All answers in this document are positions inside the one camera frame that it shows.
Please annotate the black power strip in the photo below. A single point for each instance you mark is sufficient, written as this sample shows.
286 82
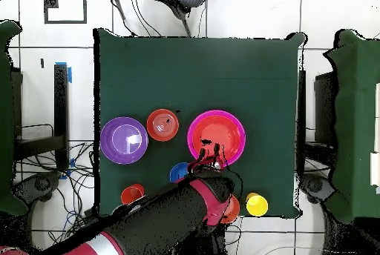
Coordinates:
90 213

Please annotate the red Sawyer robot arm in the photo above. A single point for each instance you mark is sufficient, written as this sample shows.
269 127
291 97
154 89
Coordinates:
166 216

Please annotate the blue tape strip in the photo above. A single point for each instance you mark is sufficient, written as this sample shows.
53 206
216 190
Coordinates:
69 75

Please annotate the purple plastic bowl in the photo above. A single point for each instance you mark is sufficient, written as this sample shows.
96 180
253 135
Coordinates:
108 148

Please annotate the black metal frame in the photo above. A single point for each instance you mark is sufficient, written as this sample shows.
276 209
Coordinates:
61 103

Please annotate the blue plastic bowl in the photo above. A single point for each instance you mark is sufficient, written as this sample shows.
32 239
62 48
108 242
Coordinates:
178 172

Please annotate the black stand base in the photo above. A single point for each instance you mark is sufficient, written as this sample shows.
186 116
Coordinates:
41 184
314 185

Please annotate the yellow plastic cup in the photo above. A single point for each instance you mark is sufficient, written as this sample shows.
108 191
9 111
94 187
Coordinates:
257 206

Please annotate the light orange plastic cup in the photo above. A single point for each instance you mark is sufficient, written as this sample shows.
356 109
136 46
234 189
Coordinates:
250 194

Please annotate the dark green tablecloth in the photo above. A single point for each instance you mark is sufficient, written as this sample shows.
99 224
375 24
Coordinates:
166 68
356 118
6 118

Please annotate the large orange plastic bowl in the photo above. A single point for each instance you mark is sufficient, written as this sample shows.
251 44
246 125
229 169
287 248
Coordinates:
225 130

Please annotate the small orange plastic bowl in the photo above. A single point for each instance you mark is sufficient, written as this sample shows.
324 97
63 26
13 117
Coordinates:
157 132
234 209

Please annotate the large pink plastic bowl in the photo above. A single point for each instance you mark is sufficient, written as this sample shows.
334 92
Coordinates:
191 127

